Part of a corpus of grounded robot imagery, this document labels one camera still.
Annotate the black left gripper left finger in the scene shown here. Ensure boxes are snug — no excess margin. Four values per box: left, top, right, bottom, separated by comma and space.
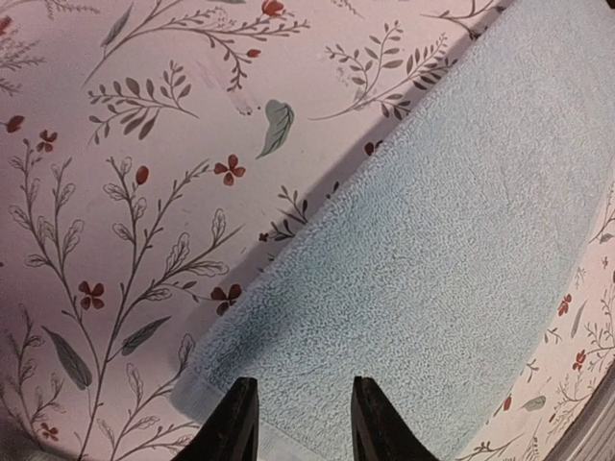
172, 377, 259, 461

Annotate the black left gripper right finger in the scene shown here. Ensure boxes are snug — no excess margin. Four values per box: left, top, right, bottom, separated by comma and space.
351, 376, 437, 461

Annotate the light blue towel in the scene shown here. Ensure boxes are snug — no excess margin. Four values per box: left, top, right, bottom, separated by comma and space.
171, 1, 614, 460

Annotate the floral table mat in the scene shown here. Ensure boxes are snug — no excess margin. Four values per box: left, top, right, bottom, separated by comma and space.
1, 1, 614, 460

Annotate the front aluminium rail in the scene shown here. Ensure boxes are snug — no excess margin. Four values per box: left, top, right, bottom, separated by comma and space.
545, 366, 615, 461

